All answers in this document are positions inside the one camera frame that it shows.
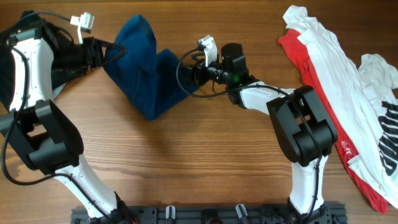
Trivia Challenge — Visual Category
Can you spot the blue polo shirt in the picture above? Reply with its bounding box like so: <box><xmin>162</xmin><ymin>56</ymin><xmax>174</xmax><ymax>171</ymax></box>
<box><xmin>104</xmin><ymin>14</ymin><xmax>199</xmax><ymax>120</ymax></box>

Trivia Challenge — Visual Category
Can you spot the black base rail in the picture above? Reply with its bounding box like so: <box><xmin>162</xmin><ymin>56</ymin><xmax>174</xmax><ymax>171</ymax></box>
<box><xmin>70</xmin><ymin>203</ymin><xmax>348</xmax><ymax>224</ymax></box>

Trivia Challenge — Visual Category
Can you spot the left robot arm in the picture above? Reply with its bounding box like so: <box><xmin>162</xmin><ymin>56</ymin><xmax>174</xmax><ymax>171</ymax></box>
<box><xmin>1</xmin><ymin>12</ymin><xmax>139</xmax><ymax>223</ymax></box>

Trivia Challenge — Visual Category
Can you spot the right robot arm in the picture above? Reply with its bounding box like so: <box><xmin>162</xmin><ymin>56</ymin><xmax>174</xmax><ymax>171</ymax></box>
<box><xmin>187</xmin><ymin>41</ymin><xmax>338</xmax><ymax>223</ymax></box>

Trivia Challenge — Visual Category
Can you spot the black folded garment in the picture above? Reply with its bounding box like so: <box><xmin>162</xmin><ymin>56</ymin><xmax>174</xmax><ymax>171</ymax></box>
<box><xmin>1</xmin><ymin>11</ymin><xmax>86</xmax><ymax>111</ymax></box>

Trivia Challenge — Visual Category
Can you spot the red shirt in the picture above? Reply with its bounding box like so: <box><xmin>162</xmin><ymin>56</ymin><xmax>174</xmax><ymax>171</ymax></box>
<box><xmin>278</xmin><ymin>29</ymin><xmax>388</xmax><ymax>214</ymax></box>

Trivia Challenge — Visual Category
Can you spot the white printed shirt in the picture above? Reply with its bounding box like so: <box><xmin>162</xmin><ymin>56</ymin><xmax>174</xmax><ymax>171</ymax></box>
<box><xmin>358</xmin><ymin>54</ymin><xmax>397</xmax><ymax>177</ymax></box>

